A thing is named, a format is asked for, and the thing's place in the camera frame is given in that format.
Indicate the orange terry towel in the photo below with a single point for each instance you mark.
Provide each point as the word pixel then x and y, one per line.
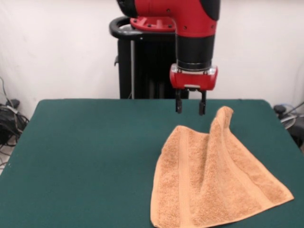
pixel 202 178

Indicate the black stand base with caster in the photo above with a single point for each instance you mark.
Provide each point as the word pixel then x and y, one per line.
pixel 298 135

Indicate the dark green table cloth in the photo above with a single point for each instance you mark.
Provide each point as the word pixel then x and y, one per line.
pixel 71 166

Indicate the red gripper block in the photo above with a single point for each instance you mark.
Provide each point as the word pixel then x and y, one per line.
pixel 193 79

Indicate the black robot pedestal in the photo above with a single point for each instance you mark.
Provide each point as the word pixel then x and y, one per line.
pixel 147 66

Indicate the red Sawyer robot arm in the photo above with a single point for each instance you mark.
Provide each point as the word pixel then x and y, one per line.
pixel 194 23

